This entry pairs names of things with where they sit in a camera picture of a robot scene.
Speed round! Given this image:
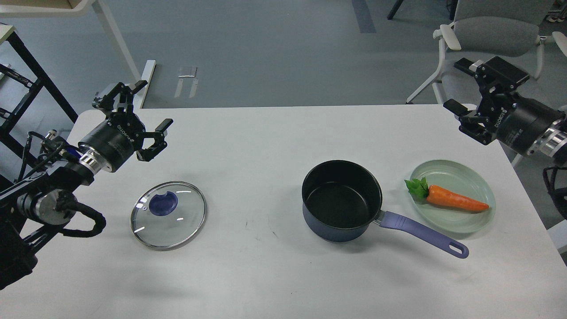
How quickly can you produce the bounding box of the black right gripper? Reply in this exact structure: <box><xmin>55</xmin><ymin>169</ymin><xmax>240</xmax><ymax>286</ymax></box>
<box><xmin>443</xmin><ymin>56</ymin><xmax>565</xmax><ymax>156</ymax></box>

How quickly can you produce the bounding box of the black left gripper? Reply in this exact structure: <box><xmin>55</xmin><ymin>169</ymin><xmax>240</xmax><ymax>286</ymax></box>
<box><xmin>78</xmin><ymin>80</ymin><xmax>174</xmax><ymax>172</ymax></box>

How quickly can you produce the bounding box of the glass pot lid purple knob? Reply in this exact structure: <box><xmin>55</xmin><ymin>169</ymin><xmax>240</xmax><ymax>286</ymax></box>
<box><xmin>130</xmin><ymin>181</ymin><xmax>207</xmax><ymax>251</ymax></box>

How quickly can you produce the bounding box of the blue saucepan purple handle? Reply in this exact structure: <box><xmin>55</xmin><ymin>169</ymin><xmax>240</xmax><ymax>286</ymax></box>
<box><xmin>302</xmin><ymin>160</ymin><xmax>470</xmax><ymax>259</ymax></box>

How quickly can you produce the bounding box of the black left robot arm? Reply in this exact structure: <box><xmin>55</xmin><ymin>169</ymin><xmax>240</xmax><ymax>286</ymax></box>
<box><xmin>0</xmin><ymin>80</ymin><xmax>173</xmax><ymax>289</ymax></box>

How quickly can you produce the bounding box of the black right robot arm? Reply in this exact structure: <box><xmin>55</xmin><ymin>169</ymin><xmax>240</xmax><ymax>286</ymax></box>
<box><xmin>443</xmin><ymin>56</ymin><xmax>567</xmax><ymax>217</ymax></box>

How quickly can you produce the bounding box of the grey office chair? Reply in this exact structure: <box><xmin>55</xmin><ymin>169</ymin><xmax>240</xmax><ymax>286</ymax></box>
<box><xmin>406</xmin><ymin>0</ymin><xmax>567</xmax><ymax>167</ymax></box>

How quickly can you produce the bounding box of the pale green plate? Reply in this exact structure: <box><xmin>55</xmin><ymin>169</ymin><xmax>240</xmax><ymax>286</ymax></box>
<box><xmin>410</xmin><ymin>159</ymin><xmax>496</xmax><ymax>234</ymax></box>

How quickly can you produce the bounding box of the orange toy carrot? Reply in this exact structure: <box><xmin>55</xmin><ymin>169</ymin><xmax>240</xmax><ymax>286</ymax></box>
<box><xmin>404</xmin><ymin>177</ymin><xmax>490</xmax><ymax>213</ymax></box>

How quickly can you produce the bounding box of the black metal rack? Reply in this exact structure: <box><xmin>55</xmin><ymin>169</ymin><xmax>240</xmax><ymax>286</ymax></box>
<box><xmin>1</xmin><ymin>24</ymin><xmax>78</xmax><ymax>163</ymax></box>

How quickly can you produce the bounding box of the white table frame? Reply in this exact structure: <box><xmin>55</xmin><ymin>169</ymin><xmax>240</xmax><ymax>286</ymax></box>
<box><xmin>0</xmin><ymin>0</ymin><xmax>157</xmax><ymax>109</ymax></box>

